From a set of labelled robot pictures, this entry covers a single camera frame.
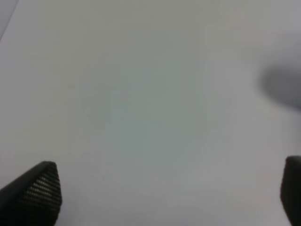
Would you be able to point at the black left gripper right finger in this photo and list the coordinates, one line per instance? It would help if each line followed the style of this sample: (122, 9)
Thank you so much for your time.
(290, 192)

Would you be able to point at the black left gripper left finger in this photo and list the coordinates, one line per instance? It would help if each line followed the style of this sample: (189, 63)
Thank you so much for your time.
(33, 199)

